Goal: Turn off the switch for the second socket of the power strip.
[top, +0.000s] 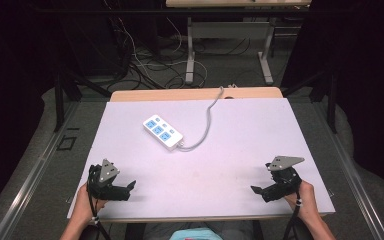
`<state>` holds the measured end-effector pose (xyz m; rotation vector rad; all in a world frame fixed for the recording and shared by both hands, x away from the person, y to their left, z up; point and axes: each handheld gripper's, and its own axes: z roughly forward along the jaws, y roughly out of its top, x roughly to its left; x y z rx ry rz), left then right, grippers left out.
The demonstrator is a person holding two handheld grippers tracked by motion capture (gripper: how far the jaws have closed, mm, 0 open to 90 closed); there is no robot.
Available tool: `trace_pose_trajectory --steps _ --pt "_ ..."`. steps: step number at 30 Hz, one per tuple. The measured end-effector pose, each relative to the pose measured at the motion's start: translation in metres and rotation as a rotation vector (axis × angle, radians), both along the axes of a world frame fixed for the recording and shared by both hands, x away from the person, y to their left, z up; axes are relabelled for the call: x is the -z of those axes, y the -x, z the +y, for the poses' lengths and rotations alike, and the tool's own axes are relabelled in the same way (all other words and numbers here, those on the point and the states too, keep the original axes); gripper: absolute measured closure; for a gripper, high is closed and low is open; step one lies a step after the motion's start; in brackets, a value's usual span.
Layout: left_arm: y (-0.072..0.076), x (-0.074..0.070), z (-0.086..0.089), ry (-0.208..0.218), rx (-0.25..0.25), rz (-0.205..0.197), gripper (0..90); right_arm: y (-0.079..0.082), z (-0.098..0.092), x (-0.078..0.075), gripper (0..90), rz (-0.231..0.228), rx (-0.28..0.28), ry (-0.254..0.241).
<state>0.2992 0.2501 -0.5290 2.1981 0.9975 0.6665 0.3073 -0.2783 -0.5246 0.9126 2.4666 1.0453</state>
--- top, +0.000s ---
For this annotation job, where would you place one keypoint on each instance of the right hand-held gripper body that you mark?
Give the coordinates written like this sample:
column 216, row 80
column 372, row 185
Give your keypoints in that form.
column 285, row 178

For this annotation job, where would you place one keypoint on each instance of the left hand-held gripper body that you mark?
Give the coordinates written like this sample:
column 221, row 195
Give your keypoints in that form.
column 104, row 173

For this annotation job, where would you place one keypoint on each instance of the person's right hand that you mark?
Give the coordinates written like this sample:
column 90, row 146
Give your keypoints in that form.
column 305, row 198

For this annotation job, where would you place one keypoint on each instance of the person's left hand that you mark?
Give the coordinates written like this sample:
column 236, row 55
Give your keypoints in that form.
column 86, row 203

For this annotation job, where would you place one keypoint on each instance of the white table mat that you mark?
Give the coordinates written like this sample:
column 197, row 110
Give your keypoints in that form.
column 213, row 166

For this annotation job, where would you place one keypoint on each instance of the white power strip blue sockets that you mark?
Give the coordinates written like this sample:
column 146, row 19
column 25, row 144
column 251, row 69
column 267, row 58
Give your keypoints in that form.
column 162, row 132

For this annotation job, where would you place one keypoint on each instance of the person's teal shirt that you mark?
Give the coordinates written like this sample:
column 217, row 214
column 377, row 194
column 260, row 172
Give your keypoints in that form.
column 196, row 234

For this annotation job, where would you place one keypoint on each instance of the black metal stand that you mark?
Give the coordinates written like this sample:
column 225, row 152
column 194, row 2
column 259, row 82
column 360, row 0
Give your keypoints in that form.
column 63, row 96
column 323, row 93

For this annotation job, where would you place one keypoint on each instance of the desk with white metal legs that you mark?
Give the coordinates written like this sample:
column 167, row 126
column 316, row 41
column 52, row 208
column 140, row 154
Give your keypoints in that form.
column 230, row 30

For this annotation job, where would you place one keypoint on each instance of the aluminium floor rail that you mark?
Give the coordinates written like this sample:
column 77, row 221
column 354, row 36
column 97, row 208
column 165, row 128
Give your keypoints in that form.
column 30, row 180
column 350, row 176

